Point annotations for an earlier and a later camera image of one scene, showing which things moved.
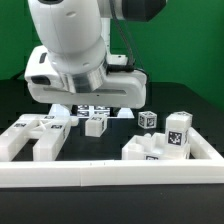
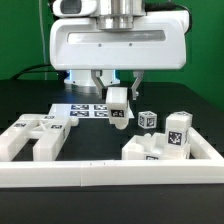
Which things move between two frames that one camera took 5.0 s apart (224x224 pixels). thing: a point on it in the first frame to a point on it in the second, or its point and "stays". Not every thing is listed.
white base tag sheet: (81, 111) stays
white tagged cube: (177, 127) stays
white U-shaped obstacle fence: (205, 166) stays
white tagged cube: (96, 125) to (117, 104)
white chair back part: (49, 130) stays
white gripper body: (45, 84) to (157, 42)
